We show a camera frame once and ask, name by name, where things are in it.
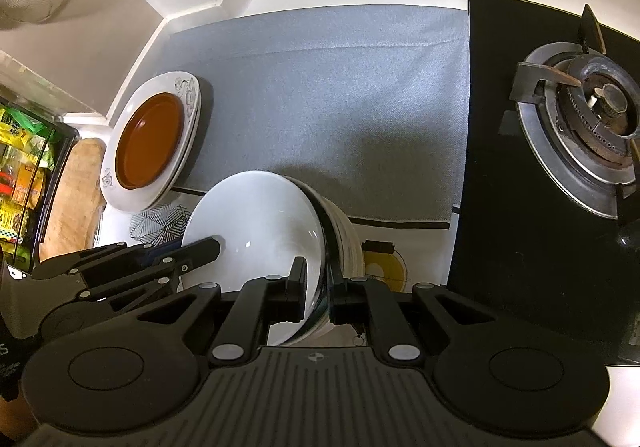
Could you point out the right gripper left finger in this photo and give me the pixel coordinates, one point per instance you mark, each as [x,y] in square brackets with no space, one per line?
[261,303]

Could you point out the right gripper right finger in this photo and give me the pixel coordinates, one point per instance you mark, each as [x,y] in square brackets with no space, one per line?
[370,307]

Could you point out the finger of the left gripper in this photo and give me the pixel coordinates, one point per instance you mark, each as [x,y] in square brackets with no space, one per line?
[70,263]
[123,267]

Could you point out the cream bowls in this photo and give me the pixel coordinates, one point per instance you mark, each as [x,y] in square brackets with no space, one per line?
[343,255]

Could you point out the white blue patterned bowl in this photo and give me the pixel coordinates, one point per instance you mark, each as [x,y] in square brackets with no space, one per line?
[262,221]

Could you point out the brown round plate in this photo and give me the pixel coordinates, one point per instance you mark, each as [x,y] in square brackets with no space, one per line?
[149,140]

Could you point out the large white floral plate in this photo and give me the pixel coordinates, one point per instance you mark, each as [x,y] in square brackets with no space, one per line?
[186,87]

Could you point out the wooden cutting board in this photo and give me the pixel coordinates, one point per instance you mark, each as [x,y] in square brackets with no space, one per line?
[78,202]

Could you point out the black gas stove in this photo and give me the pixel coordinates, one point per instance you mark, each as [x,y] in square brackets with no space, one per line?
[523,247]

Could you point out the grey drying mat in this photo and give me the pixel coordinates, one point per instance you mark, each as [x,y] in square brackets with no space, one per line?
[368,105]

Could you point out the stove burner with grate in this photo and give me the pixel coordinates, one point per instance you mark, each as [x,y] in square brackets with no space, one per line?
[579,112]

